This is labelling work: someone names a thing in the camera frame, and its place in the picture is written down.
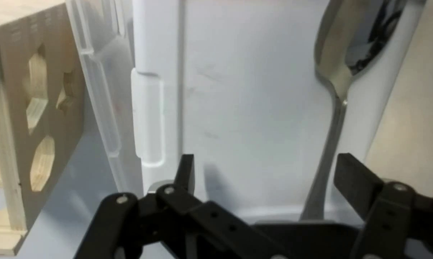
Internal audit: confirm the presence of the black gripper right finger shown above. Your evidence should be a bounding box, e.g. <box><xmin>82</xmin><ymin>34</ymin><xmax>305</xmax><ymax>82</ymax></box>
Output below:
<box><xmin>333</xmin><ymin>151</ymin><xmax>433</xmax><ymax>259</ymax></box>

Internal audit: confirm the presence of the metal spoon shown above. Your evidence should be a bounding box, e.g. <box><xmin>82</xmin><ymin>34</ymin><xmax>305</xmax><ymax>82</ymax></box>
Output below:
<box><xmin>300</xmin><ymin>0</ymin><xmax>413</xmax><ymax>222</ymax></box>

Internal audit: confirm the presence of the clear plastic storage bin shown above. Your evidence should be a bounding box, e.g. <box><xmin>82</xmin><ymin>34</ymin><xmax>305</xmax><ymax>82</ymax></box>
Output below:
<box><xmin>64</xmin><ymin>0</ymin><xmax>147</xmax><ymax>195</ymax></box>

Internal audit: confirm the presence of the wooden shape sorter cube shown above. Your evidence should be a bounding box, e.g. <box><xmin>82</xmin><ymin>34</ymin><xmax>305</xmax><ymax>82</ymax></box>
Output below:
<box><xmin>0</xmin><ymin>3</ymin><xmax>90</xmax><ymax>242</ymax></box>

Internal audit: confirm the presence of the white plastic bin lid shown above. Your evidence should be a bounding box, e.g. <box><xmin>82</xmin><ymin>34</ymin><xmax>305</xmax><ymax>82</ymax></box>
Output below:
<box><xmin>128</xmin><ymin>0</ymin><xmax>429</xmax><ymax>226</ymax></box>

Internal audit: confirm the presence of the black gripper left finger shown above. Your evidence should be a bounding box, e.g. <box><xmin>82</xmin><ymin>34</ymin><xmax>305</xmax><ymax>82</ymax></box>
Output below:
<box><xmin>74</xmin><ymin>153</ymin><xmax>294</xmax><ymax>259</ymax></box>

